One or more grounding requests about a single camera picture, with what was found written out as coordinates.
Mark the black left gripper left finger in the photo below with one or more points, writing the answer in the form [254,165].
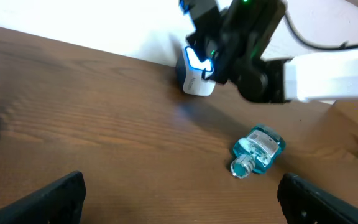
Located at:
[58,202]

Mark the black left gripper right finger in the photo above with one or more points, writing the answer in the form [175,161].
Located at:
[303,202]

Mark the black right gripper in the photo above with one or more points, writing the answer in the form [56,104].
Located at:
[224,36]

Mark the teal mouthwash bottle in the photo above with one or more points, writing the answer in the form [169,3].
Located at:
[256,152]

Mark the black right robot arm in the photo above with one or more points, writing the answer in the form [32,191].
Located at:
[330,73]

